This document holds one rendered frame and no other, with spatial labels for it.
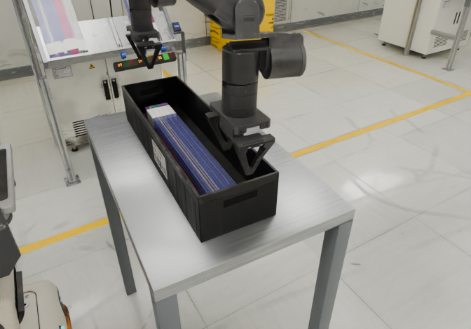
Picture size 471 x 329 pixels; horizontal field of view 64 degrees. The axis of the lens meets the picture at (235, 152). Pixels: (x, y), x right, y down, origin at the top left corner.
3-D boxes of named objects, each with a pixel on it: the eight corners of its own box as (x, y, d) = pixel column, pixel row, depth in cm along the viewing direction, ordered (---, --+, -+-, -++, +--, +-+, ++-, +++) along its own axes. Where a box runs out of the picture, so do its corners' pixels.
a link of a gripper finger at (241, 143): (252, 156, 69) (255, 109, 65) (272, 176, 64) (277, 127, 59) (219, 164, 67) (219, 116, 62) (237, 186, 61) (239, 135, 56)
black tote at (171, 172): (127, 119, 116) (120, 85, 110) (180, 108, 123) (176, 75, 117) (200, 243, 73) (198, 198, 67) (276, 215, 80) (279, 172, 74)
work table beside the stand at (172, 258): (186, 473, 107) (153, 292, 64) (125, 288, 160) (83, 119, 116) (314, 393, 125) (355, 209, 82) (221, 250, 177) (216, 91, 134)
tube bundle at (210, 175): (146, 116, 115) (144, 106, 113) (167, 112, 118) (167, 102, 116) (217, 219, 77) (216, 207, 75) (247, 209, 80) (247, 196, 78)
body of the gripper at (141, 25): (148, 30, 111) (146, 3, 107) (160, 39, 103) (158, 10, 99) (126, 32, 108) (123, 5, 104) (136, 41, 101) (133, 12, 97)
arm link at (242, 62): (217, 36, 58) (228, 47, 53) (260, 34, 60) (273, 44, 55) (217, 80, 62) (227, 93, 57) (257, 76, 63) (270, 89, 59)
